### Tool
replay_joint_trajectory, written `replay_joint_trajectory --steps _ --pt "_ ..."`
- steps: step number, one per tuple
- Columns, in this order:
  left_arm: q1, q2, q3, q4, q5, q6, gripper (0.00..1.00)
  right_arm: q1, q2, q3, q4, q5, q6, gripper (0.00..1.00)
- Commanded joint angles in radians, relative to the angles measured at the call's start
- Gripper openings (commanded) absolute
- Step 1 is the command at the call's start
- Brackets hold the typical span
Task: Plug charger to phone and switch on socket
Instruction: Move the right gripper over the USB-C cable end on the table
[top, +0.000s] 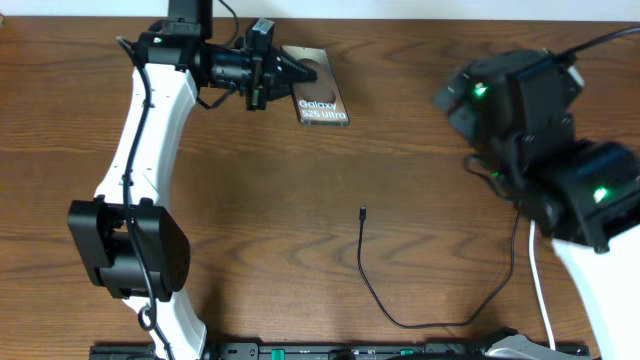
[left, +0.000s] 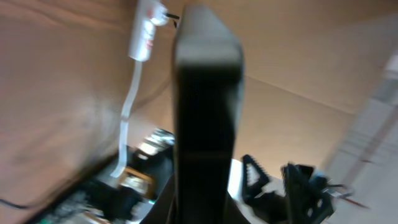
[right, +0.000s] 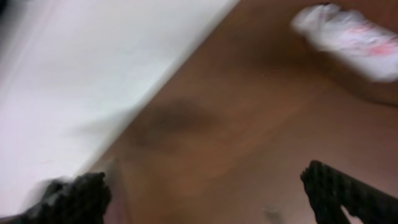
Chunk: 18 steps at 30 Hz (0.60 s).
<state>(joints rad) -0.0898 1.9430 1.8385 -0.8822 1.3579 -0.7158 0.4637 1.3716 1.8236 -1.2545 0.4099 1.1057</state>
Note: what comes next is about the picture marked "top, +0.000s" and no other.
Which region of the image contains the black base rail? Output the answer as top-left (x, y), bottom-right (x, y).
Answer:
top-left (88, 328), bottom-right (592, 360)

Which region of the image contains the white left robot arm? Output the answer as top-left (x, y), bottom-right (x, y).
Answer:
top-left (68, 0), bottom-right (317, 359)

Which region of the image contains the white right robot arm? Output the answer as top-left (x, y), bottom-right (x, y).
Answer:
top-left (433, 49), bottom-right (639, 359)

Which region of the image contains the white power strip cord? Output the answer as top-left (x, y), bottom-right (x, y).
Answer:
top-left (527, 219), bottom-right (558, 352)

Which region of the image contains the black USB charging cable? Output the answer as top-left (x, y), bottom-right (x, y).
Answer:
top-left (355, 205), bottom-right (522, 331)

